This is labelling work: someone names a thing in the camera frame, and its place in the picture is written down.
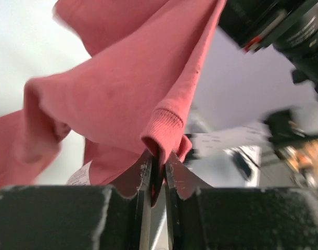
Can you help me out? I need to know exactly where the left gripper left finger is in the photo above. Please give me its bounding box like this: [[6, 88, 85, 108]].
[[0, 151, 152, 249]]

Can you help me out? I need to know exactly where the salmon pink t shirt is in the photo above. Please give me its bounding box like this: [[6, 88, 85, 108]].
[[0, 0, 227, 208]]

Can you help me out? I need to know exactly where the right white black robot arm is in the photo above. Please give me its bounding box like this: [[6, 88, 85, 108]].
[[219, 0, 318, 100]]

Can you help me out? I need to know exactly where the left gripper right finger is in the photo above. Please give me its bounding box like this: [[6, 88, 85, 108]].
[[165, 154, 318, 249]]

